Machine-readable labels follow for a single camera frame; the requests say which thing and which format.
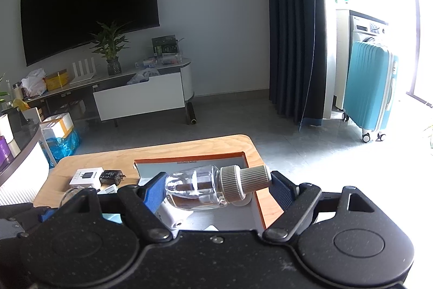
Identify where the white cabinet drawer front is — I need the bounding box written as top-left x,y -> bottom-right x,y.
93,72 -> 186,122

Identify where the blue white cloth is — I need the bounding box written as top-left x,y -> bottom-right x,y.
127,69 -> 160,85

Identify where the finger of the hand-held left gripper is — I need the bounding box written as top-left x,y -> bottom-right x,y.
10,203 -> 57,223

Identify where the clear glass bottle ribbed cap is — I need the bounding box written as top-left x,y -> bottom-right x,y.
165,165 -> 272,211

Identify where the teal and white carton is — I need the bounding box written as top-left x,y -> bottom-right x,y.
101,213 -> 123,226

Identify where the green plant in glass vase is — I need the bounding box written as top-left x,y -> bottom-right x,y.
88,21 -> 131,76

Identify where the large black television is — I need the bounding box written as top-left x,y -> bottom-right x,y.
20,0 -> 160,67

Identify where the teal hard suitcase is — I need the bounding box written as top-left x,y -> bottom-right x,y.
342,41 -> 400,143

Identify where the white and tan cardboard box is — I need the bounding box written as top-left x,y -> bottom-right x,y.
40,112 -> 74,141

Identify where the round grey ribbed table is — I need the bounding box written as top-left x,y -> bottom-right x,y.
0,120 -> 51,206

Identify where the white plastic bag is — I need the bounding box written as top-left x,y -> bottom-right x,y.
21,68 -> 47,96

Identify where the yellow box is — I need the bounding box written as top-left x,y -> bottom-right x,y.
45,70 -> 70,92

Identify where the black charger plug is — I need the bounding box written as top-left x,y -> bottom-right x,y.
100,170 -> 127,187

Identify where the small clear cup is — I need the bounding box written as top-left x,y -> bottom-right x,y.
60,187 -> 85,208

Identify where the long television cabinet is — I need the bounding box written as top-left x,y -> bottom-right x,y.
20,57 -> 196,128

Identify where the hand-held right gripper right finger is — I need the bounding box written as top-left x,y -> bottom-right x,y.
262,170 -> 377,243

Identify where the clear plastic organiser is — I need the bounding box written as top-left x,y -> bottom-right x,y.
135,54 -> 183,69

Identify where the small white box black picture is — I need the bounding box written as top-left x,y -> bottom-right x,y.
70,168 -> 104,189

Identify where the white router with antennas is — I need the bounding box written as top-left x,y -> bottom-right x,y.
69,59 -> 97,85

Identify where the white plant pot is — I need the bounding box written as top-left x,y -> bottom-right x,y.
0,113 -> 15,143

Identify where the white washing machine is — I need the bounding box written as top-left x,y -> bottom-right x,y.
348,9 -> 389,49

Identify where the blue plastic bag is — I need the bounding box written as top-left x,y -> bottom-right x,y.
45,130 -> 82,168

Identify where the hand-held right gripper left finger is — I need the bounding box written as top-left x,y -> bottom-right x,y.
64,173 -> 174,244

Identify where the dark blue curtain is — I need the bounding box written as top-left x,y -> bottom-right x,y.
264,0 -> 329,133

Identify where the orange cardboard box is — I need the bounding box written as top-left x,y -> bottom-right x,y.
134,151 -> 285,231

